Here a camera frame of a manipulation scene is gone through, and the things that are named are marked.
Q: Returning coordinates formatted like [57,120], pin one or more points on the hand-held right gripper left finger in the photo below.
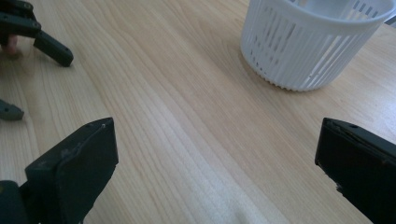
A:
[81,174]

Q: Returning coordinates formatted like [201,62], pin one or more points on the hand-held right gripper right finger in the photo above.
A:
[361,168]

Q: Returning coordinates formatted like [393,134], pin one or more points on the white plastic basket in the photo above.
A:
[311,46]

